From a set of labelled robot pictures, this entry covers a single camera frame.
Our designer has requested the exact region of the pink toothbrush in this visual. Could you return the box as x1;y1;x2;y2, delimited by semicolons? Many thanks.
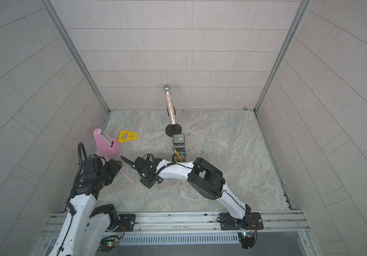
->
120;171;135;183

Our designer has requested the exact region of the yellow toothbrush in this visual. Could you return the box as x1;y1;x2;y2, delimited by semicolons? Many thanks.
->
174;149;183;162

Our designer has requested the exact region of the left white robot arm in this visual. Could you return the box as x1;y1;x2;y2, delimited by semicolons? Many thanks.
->
50;155;123;256

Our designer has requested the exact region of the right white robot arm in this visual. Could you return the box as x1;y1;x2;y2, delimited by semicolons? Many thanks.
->
120;154;252;223

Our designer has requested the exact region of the pink metronome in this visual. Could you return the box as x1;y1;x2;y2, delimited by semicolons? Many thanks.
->
93;129;121;156

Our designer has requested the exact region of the yellow triangular block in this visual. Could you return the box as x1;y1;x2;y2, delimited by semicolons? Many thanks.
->
118;130;139;143

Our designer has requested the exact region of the black microphone stand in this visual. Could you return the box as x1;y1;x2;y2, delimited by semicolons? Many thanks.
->
165;107;182;137

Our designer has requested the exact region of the left controller board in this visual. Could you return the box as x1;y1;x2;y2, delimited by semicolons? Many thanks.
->
99;235;120;253

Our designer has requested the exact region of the controller board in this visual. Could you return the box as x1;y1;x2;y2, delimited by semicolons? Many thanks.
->
99;235;120;253
238;230;258;250

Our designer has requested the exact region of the rhinestone silver microphone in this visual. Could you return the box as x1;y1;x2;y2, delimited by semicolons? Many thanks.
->
163;85;177;125

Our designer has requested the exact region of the right controller board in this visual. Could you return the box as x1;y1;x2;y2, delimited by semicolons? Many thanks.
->
238;230;258;250

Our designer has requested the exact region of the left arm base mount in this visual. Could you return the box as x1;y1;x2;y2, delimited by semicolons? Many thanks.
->
106;214;136;232

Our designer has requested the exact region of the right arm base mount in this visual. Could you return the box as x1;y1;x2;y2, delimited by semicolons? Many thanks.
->
216;212;264;230

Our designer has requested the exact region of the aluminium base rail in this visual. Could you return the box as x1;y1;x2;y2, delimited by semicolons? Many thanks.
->
39;209;312;249

